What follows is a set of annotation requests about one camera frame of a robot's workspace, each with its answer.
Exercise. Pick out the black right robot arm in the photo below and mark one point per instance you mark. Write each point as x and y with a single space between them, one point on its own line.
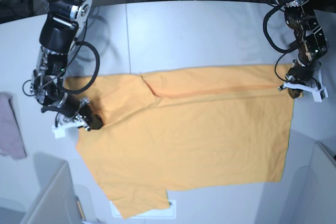
63 31

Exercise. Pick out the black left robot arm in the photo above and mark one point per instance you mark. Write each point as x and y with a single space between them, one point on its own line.
310 43

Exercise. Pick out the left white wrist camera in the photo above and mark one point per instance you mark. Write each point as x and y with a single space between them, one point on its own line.
318 94

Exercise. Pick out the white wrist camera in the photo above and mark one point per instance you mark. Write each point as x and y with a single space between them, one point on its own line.
318 94
62 127

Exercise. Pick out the grey right bin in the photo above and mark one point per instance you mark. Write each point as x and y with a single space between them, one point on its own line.
322 204

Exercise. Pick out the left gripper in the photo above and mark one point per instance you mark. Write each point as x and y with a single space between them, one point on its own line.
298 74

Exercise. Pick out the pink folded cloth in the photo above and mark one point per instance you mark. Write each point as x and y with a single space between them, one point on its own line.
11 140

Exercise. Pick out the pencil in bin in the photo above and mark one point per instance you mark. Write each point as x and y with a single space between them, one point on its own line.
80 209

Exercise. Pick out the white table slot plate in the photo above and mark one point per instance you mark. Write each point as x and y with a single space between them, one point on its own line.
169 213

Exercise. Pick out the grey left bin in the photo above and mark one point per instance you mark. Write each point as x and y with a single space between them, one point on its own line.
56 202

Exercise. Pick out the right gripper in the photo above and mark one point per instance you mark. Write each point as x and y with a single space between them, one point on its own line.
52 96

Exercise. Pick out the yellow T-shirt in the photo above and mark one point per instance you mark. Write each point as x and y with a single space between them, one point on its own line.
185 129

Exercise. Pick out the grey bin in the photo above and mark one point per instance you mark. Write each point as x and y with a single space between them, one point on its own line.
56 202
322 204

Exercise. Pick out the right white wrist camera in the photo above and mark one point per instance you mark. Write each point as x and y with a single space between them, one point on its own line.
62 127

